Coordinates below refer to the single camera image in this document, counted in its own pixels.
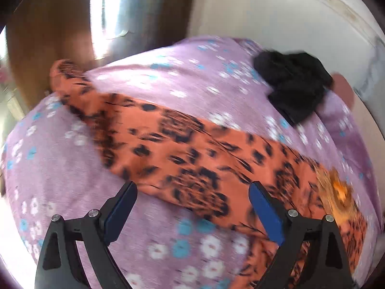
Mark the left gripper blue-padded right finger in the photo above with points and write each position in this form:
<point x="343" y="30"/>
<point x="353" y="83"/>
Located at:
<point x="326" y="264"/>

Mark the black crumpled garment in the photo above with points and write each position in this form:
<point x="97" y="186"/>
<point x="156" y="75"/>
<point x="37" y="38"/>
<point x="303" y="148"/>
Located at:
<point x="299" y="82"/>

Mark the orange black floral blouse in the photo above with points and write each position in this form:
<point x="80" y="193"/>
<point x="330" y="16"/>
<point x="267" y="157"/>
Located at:
<point x="208" y="169"/>

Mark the pink mattress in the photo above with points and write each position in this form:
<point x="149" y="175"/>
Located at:
<point x="369" y="130"/>

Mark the brown wooden glass door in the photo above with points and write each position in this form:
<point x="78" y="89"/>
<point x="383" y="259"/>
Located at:
<point x="91" y="33"/>

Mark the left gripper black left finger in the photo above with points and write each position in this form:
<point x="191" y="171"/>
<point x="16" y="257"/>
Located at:
<point x="90" y="240"/>

